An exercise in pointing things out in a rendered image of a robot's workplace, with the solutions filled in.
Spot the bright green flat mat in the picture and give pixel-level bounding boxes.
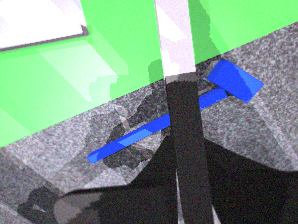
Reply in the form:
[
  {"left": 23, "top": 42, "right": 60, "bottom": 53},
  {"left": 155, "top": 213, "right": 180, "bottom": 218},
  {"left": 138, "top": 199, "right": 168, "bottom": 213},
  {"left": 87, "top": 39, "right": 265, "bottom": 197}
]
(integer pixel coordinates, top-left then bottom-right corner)
[{"left": 0, "top": 0, "right": 298, "bottom": 147}]

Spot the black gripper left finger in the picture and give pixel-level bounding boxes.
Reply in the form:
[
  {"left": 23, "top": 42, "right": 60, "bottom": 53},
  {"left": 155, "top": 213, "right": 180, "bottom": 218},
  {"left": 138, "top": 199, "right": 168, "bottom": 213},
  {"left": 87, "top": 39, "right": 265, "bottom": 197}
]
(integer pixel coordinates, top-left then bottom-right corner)
[{"left": 53, "top": 135, "right": 178, "bottom": 224}]

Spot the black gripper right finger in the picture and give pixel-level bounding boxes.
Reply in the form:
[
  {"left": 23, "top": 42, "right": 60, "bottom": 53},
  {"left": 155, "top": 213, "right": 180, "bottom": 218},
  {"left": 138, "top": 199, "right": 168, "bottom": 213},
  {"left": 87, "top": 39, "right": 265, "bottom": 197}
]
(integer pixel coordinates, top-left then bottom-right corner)
[{"left": 204, "top": 138, "right": 298, "bottom": 224}]

